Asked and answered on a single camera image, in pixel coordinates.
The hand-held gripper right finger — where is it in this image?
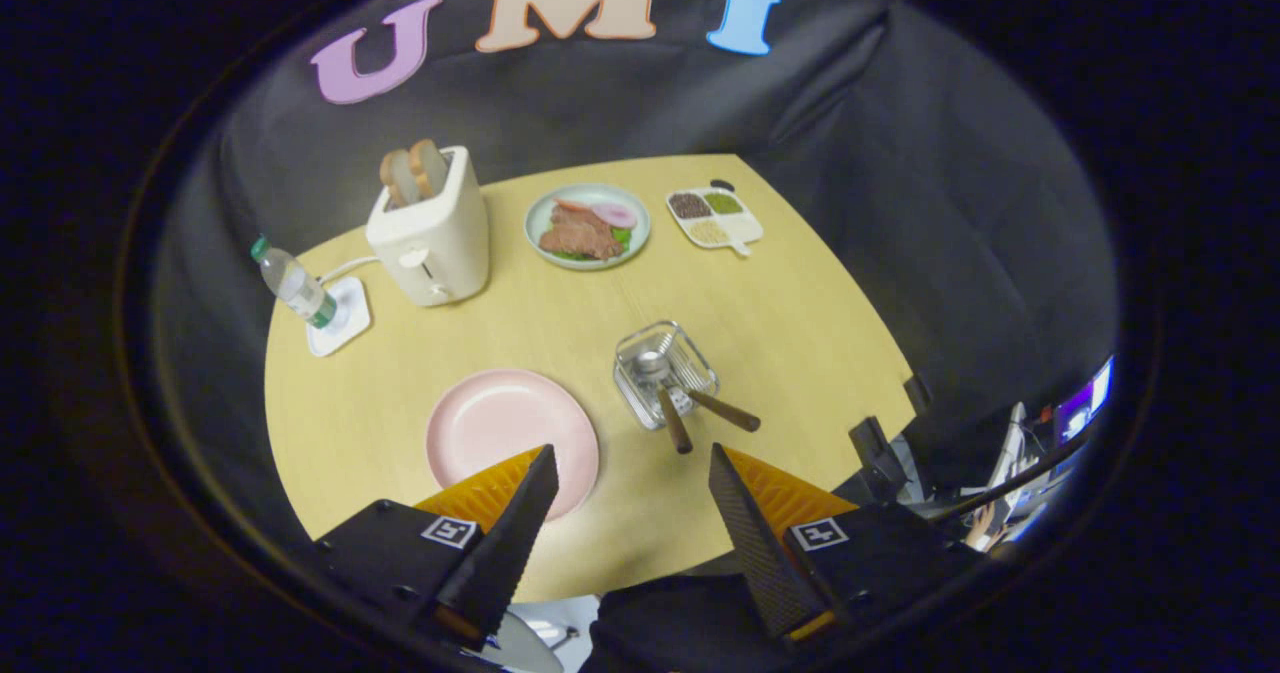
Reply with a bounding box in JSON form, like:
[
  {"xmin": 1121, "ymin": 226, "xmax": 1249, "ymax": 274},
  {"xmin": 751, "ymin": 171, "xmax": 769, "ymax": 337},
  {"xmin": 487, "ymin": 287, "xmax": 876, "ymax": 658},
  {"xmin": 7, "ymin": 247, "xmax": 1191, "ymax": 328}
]
[{"xmin": 708, "ymin": 442, "xmax": 986, "ymax": 654}]

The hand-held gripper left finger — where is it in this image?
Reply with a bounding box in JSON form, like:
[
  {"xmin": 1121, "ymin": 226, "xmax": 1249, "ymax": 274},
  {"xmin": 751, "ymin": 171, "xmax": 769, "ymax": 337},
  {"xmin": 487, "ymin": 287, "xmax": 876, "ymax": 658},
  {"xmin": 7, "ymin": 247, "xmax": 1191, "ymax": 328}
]
[{"xmin": 312, "ymin": 443, "xmax": 561, "ymax": 654}]

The wooden-handled metal fork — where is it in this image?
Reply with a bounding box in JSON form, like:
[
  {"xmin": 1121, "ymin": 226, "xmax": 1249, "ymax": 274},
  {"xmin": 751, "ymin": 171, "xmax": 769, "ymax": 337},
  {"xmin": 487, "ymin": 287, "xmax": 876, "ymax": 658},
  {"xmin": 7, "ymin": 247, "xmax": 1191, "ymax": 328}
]
[{"xmin": 672, "ymin": 385, "xmax": 762, "ymax": 433}]

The wooden-handled metal spoon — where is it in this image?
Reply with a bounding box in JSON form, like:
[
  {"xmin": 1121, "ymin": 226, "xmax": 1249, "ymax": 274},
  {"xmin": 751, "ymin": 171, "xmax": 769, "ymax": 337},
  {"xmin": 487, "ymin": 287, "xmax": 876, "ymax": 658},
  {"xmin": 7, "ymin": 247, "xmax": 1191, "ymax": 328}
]
[{"xmin": 634, "ymin": 349, "xmax": 694, "ymax": 455}]

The dark cloth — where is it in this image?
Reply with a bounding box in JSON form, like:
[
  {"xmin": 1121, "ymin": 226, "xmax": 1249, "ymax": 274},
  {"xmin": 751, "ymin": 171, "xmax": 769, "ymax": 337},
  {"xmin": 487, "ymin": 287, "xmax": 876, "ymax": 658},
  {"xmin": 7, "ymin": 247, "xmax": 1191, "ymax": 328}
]
[{"xmin": 585, "ymin": 573, "xmax": 791, "ymax": 673}]

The pink round plate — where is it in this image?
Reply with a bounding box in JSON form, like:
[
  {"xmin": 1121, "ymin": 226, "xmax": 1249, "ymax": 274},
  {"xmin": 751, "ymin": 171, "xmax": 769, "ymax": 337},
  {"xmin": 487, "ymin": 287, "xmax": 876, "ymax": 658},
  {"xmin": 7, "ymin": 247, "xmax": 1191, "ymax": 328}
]
[{"xmin": 426, "ymin": 369, "xmax": 601, "ymax": 522}]

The white square coaster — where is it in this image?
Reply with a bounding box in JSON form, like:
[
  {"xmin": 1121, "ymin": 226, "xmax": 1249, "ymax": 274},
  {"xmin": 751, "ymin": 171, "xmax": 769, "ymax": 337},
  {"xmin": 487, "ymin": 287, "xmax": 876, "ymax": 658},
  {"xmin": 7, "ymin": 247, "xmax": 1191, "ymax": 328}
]
[{"xmin": 305, "ymin": 275, "xmax": 372, "ymax": 358}]

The white toaster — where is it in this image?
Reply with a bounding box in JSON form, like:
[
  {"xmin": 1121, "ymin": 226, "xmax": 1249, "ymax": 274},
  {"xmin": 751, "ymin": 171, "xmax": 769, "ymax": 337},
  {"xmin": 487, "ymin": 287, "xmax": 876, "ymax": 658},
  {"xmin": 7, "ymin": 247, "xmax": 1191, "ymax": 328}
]
[{"xmin": 365, "ymin": 146, "xmax": 491, "ymax": 308}]

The white divided condiment dish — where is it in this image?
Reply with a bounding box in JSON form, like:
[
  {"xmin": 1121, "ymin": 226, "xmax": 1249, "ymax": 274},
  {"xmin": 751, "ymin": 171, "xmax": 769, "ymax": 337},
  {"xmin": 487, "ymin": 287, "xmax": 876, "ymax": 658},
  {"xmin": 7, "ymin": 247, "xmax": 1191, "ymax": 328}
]
[{"xmin": 666, "ymin": 185, "xmax": 764, "ymax": 257}]

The brown meat slice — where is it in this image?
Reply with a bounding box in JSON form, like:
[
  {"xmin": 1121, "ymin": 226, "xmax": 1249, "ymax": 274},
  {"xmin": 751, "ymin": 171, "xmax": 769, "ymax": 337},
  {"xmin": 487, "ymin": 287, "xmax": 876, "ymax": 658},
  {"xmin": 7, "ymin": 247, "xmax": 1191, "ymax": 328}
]
[{"xmin": 539, "ymin": 203, "xmax": 623, "ymax": 260}]

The pale green food plate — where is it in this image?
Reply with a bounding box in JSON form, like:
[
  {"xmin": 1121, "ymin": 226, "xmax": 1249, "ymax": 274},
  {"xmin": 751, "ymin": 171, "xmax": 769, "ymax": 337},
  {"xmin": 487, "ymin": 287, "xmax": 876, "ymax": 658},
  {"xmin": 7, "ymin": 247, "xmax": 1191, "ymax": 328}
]
[{"xmin": 524, "ymin": 183, "xmax": 652, "ymax": 272}]

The clear plastic water bottle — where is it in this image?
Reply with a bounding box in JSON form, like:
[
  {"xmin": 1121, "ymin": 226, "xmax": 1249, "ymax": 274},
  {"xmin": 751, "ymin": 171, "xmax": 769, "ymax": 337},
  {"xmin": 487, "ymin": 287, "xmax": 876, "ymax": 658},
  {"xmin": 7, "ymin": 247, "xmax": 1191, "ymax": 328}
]
[{"xmin": 250, "ymin": 236, "xmax": 339, "ymax": 330}]

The computer monitor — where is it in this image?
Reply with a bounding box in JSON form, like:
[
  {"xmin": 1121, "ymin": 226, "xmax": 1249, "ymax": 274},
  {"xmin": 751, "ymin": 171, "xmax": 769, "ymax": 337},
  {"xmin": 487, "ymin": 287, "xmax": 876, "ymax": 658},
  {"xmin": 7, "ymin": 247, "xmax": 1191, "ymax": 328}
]
[{"xmin": 1053, "ymin": 356, "xmax": 1115, "ymax": 446}]

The toast slice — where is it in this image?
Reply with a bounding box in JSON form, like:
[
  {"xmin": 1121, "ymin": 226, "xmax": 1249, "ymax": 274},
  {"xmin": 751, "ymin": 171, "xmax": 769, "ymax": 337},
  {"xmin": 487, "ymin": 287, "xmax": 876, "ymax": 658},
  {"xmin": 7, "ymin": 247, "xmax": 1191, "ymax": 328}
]
[
  {"xmin": 379, "ymin": 149, "xmax": 416, "ymax": 209},
  {"xmin": 408, "ymin": 139, "xmax": 450, "ymax": 200}
]

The black backdrop cloth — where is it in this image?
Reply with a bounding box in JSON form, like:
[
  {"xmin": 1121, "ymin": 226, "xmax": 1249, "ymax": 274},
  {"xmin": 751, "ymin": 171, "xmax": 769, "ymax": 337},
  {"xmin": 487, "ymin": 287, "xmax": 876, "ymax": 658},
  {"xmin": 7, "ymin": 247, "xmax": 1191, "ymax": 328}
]
[{"xmin": 150, "ymin": 0, "xmax": 1119, "ymax": 454}]

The metal wire cutlery basket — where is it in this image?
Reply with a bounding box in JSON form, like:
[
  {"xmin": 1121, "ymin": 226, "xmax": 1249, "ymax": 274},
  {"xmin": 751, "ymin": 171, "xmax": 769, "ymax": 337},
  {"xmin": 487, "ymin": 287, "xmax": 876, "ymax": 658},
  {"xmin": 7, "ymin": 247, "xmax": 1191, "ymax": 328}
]
[{"xmin": 613, "ymin": 320, "xmax": 720, "ymax": 431}]

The white power cable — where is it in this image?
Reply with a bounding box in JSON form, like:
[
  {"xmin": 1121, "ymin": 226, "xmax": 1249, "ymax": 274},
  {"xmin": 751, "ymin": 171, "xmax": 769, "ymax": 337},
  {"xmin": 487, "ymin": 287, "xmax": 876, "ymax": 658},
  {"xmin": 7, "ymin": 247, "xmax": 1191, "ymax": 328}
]
[{"xmin": 318, "ymin": 255, "xmax": 381, "ymax": 286}]

